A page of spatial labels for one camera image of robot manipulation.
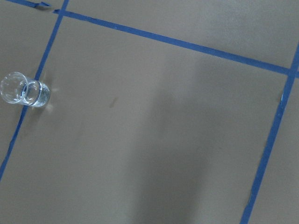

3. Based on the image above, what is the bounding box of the clear glass beaker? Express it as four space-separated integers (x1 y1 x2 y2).
0 72 50 107

